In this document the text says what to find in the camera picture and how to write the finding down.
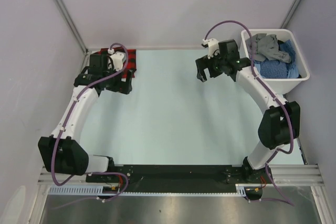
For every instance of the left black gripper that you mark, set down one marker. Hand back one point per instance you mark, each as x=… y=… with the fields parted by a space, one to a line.
x=122 y=87

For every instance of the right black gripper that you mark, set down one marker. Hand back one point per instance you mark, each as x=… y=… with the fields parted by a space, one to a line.
x=204 y=63

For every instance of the grey long sleeve shirt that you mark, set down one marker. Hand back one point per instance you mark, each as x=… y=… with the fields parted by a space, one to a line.
x=265 y=47

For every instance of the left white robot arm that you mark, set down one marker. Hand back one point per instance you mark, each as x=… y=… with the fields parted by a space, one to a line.
x=61 y=152

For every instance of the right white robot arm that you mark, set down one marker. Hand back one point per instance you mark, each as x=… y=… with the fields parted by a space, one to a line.
x=280 y=123

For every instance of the red black plaid shirt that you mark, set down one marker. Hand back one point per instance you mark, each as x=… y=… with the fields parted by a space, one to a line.
x=132 y=65

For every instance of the blue checked shirt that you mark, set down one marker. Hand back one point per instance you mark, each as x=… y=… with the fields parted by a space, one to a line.
x=276 y=69

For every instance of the black shirt in bin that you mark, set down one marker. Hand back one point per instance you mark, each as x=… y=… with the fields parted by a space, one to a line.
x=280 y=42

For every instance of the light blue shirt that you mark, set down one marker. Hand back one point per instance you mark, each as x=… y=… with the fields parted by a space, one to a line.
x=292 y=70

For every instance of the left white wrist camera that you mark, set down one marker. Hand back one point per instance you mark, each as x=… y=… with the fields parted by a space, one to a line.
x=118 y=59

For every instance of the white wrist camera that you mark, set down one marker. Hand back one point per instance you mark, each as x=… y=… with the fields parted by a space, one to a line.
x=118 y=59
x=213 y=47

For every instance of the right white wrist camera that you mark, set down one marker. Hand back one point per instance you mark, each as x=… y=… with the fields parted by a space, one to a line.
x=213 y=47

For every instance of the white slotted cable duct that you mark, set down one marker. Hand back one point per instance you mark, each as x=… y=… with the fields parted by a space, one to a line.
x=108 y=191

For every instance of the aluminium frame rail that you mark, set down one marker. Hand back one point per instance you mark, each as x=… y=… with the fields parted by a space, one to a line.
x=283 y=175

